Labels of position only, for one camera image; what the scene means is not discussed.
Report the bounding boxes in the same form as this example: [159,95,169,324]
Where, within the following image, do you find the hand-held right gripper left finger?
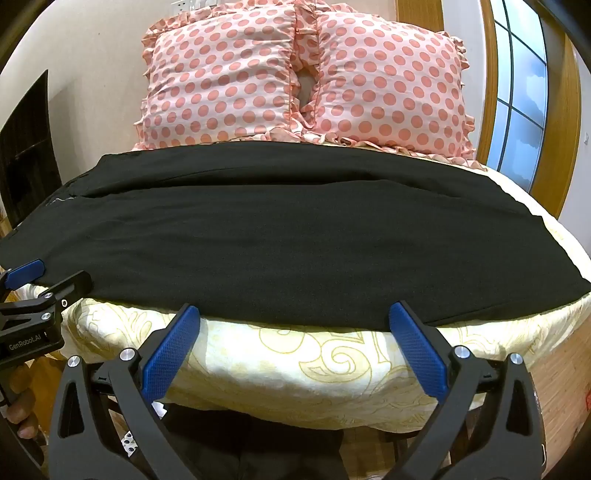
[48,303,206,480]

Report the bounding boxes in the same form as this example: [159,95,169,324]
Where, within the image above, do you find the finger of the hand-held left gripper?
[0,259,46,292]
[34,270,93,319]

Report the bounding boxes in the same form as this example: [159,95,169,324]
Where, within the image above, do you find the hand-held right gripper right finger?
[389,300,546,480]

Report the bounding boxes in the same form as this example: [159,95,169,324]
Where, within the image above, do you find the black pants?
[0,141,591,334]

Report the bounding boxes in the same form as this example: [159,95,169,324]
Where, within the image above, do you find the person's left hand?
[4,369,42,439]

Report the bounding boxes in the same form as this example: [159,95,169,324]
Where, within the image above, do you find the yellow patterned bed sheet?
[18,164,591,435]

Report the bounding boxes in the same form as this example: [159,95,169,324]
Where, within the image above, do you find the black furniture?
[0,69,63,222]

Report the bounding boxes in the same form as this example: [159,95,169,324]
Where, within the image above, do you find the pink polka dot pillow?
[295,4,490,171]
[134,0,308,151]

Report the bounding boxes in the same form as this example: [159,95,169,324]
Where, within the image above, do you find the glass window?
[487,0,550,195]

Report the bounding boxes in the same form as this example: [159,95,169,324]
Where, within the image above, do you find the wooden window frame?
[397,0,583,217]

